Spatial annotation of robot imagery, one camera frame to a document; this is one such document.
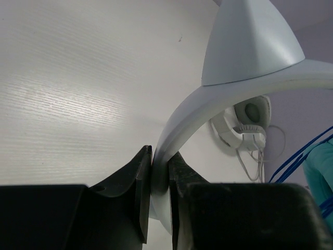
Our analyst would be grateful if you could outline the white headphone cable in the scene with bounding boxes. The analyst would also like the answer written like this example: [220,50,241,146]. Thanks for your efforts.
[235,124,287,183]

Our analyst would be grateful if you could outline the blue headphone cable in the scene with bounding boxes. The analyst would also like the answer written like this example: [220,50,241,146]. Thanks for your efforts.
[267,126,333,219]

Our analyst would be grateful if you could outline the teal cat-ear headphones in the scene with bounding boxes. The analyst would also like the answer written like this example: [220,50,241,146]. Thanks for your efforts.
[151,1,332,232]

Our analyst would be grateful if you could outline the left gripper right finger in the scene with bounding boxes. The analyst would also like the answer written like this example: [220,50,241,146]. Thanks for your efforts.
[168,153,330,249]

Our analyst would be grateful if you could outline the white grey headphones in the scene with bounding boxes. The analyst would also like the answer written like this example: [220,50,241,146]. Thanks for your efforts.
[210,95,271,152]

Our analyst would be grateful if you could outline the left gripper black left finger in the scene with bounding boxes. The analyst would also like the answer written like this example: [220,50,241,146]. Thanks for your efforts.
[1,145,152,249]

